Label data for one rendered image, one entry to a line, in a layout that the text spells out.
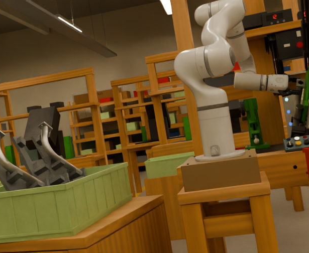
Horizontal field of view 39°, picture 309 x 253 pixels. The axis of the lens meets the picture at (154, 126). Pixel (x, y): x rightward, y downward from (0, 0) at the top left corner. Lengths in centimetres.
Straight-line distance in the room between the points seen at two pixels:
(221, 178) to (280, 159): 47
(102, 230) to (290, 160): 88
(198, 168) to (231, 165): 12
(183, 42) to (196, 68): 99
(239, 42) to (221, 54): 57
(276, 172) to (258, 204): 44
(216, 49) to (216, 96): 17
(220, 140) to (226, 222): 29
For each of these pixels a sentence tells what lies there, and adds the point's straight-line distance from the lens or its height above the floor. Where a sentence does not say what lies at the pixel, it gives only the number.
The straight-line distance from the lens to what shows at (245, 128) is 919.
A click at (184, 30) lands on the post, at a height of 163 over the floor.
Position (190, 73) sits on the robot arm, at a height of 127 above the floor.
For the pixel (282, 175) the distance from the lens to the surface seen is 198.
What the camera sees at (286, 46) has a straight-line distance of 249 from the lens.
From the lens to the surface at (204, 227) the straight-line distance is 160.
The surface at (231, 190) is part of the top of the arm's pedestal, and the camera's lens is 154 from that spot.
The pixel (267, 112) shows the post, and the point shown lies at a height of 108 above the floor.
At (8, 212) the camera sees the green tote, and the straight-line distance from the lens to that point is 158.
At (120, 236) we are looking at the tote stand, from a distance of 163.
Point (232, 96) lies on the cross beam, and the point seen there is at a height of 121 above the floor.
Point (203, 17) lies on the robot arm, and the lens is 199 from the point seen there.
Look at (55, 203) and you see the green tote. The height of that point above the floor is 90.
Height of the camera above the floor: 109
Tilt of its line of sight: level
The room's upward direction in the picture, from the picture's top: 9 degrees counter-clockwise
